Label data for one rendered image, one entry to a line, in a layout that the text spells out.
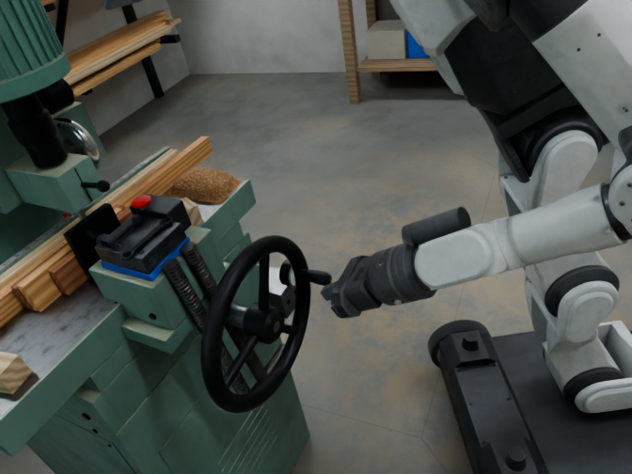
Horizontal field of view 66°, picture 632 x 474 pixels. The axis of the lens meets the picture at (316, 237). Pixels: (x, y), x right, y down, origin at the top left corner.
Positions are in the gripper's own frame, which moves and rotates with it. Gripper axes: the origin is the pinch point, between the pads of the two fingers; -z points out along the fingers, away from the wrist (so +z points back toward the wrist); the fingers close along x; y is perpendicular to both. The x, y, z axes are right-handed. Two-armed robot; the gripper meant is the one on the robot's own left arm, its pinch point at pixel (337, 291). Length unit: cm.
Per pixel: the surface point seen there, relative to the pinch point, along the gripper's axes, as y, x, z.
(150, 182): 32.5, 5.0, -28.3
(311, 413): -55, 16, -65
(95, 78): 96, 153, -220
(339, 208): -38, 125, -99
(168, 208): 28.6, -9.3, -7.3
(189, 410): -4.7, -20.1, -32.8
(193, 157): 30.7, 18.1, -29.0
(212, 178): 26.0, 10.2, -18.8
